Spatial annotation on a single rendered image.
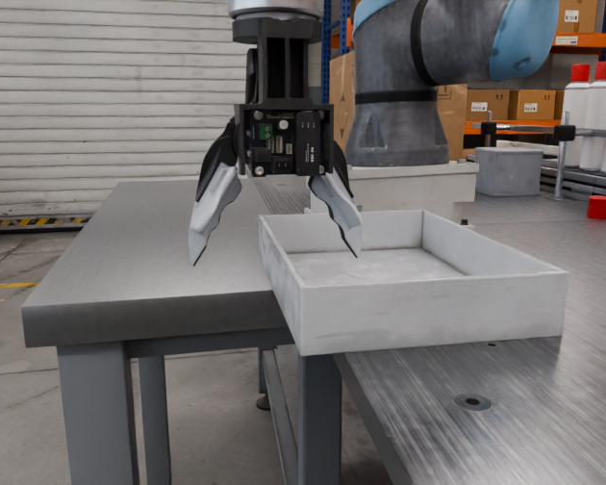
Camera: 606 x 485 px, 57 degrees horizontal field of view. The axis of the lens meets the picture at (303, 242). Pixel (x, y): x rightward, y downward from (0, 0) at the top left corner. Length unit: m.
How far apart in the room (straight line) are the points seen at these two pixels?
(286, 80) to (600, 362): 0.29
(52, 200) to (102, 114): 0.83
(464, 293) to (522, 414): 0.11
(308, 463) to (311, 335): 0.54
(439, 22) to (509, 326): 0.42
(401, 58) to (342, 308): 0.45
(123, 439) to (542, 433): 0.41
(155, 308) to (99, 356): 0.08
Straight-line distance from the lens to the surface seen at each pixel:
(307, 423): 0.88
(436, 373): 0.38
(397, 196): 0.76
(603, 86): 1.23
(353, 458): 1.38
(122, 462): 0.63
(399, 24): 0.78
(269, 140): 0.43
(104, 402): 0.60
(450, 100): 1.27
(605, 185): 1.13
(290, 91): 0.45
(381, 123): 0.77
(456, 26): 0.73
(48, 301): 0.55
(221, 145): 0.48
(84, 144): 5.01
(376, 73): 0.79
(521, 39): 0.70
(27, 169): 5.11
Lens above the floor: 1.00
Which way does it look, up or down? 13 degrees down
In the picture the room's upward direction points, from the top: straight up
